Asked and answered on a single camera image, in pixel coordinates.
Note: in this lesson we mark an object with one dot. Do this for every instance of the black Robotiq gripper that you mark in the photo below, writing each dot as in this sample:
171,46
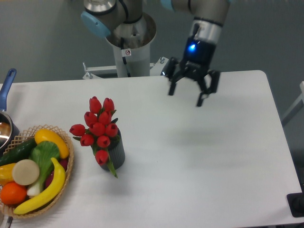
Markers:
199,53

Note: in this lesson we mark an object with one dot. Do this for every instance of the red tulip bouquet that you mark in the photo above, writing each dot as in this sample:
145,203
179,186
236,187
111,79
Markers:
99,132

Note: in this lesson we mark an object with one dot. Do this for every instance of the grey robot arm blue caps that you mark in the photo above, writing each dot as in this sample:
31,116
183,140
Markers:
102,17

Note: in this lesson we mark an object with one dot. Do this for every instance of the dark grey ribbed vase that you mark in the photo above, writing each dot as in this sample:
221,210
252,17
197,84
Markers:
116,151

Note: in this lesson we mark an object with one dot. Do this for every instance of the purple red vegetable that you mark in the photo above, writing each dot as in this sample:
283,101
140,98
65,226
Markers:
64,164

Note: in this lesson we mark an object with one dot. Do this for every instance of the black box at table edge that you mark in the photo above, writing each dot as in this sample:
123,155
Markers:
296,204

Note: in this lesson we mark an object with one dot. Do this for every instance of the green bok choy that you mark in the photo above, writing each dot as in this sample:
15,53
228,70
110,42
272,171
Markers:
42,155

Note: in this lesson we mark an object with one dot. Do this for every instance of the yellow banana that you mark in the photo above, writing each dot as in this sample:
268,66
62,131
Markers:
46,195

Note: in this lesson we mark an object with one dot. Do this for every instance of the green cucumber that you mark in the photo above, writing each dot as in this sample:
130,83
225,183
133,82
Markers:
20,152

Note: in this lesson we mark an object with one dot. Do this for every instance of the beige round disc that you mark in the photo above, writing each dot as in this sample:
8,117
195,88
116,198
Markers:
25,172

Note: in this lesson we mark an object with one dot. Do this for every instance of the yellow pepper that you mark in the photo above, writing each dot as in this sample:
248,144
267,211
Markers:
6,173

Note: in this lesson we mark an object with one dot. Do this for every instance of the orange fruit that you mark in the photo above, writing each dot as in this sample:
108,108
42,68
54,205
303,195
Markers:
13,194

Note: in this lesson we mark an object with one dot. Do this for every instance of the woven wicker basket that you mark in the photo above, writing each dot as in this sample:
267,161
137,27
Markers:
24,136

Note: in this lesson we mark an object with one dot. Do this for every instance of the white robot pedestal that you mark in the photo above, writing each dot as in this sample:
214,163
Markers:
131,46

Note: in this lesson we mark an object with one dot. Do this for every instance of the white frame at right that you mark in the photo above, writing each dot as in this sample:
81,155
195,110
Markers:
294,108

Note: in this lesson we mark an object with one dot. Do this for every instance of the blue handled saucepan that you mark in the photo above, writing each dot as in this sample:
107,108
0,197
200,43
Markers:
8,130

